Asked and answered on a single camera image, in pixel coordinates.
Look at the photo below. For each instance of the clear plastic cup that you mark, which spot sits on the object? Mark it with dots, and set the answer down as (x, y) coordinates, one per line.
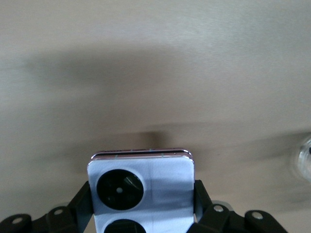
(305, 159)

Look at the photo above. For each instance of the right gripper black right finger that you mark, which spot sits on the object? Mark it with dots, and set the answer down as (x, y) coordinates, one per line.
(226, 223)

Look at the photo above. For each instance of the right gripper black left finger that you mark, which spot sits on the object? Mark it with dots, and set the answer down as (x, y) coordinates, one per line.
(60, 221)

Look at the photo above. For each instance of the lilac folding phone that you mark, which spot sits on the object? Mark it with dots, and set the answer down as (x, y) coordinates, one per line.
(165, 194)

